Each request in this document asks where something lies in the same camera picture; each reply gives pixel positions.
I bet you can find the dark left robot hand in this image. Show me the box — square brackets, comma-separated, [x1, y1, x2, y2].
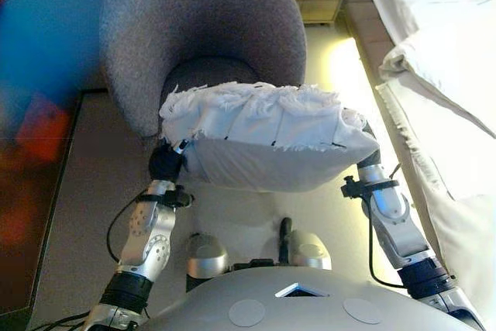
[149, 139, 193, 183]

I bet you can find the dark right robot hand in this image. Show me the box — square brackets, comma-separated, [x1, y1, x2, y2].
[355, 121, 383, 171]

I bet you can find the white fringed cushion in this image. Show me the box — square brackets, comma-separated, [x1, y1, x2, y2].
[158, 81, 381, 195]

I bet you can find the white bed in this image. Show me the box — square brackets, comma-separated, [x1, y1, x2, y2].
[374, 74, 496, 325]

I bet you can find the white duvet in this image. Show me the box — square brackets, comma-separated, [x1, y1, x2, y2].
[377, 22, 496, 139]

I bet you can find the black robot waist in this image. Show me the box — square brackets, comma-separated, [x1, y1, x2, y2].
[232, 257, 286, 272]

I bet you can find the dark glossy cabinet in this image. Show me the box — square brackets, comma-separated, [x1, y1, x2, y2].
[0, 0, 84, 315]

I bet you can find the grey upholstered tub armchair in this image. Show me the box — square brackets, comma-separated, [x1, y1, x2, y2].
[98, 0, 309, 140]

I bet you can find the white bed sheet mattress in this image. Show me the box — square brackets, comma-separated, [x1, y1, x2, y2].
[367, 0, 496, 53]

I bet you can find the silver robot torso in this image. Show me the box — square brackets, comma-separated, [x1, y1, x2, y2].
[145, 264, 470, 331]

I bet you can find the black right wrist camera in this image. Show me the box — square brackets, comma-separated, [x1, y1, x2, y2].
[340, 175, 363, 198]

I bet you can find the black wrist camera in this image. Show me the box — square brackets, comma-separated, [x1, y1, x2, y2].
[340, 175, 363, 198]
[162, 187, 195, 209]

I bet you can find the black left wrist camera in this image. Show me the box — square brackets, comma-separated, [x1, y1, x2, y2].
[162, 187, 195, 209]

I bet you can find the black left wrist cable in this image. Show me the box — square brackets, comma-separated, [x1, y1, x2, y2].
[107, 190, 157, 266]

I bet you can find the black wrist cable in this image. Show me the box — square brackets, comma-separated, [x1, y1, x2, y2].
[367, 163, 408, 289]
[107, 190, 157, 266]

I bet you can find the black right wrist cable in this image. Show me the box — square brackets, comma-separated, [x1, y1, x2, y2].
[367, 163, 408, 289]

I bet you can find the beige upholstered bed frame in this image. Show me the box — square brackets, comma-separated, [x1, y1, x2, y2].
[343, 0, 439, 231]

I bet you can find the black left elbow cable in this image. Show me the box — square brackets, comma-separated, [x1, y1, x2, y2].
[37, 310, 102, 331]

